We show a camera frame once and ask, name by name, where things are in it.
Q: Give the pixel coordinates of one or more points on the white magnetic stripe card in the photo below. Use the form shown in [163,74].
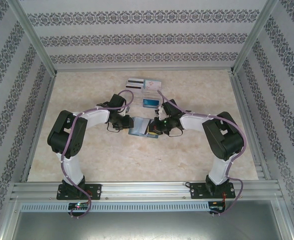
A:
[136,81]
[143,127]
[134,88]

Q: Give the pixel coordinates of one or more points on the teal leather card holder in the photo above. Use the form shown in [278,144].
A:
[136,133]

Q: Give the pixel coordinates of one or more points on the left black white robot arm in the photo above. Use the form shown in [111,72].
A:
[61,135]

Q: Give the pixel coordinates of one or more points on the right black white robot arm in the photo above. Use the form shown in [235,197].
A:
[224,140]

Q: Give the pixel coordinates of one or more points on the clear acrylic card stand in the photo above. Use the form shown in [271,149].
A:
[136,98]

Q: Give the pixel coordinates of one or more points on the blue plastic card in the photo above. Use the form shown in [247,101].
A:
[150,103]

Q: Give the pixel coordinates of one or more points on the pink floral card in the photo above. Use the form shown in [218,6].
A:
[152,83]

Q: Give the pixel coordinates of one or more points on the grey metal sheet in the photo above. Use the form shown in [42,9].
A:
[149,226]

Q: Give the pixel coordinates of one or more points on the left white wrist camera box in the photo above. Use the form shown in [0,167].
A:
[126,110]

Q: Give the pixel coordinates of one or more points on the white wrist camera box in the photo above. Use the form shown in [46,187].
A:
[161,112]
[126,110]

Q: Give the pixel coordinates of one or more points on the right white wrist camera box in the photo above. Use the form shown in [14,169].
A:
[161,112]

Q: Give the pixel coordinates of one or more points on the aluminium mounting rail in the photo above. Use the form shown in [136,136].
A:
[144,190]

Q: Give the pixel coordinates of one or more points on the aluminium side rail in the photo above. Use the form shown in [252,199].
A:
[244,100]
[46,100]

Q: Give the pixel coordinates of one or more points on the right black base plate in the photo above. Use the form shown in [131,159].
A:
[198,191]

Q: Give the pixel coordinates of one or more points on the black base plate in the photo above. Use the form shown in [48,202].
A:
[198,191]
[95,191]

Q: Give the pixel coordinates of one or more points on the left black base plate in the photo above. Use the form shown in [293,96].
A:
[95,191]

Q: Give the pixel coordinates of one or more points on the aluminium frame post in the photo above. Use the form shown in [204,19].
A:
[34,37]
[254,37]

